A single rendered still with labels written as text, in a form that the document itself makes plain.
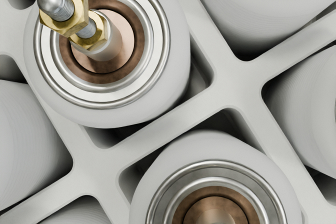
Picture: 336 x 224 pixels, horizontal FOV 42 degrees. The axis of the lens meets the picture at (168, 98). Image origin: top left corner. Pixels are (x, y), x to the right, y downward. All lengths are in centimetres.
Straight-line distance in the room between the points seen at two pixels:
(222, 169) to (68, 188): 13
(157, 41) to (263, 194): 10
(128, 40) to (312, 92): 11
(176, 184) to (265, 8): 11
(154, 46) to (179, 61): 2
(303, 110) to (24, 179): 18
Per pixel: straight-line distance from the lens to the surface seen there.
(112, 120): 24
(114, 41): 22
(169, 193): 24
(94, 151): 32
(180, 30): 24
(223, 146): 24
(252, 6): 25
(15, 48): 34
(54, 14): 16
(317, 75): 26
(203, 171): 24
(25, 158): 29
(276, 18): 26
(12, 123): 27
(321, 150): 26
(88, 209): 36
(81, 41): 21
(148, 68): 24
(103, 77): 24
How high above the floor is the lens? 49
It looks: 86 degrees down
